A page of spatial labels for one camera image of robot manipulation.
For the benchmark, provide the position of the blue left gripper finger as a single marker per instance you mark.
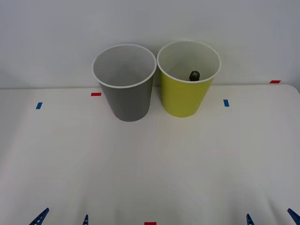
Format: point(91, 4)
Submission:
point(39, 218)
point(85, 220)

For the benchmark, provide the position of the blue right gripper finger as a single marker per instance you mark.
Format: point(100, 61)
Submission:
point(249, 220)
point(294, 214)

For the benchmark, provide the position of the green plastic bottle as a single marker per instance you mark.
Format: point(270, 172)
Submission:
point(194, 75)

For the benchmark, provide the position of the grey plastic bin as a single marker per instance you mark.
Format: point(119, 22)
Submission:
point(129, 103)

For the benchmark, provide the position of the yellow-green plastic bin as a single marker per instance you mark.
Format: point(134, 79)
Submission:
point(185, 98)

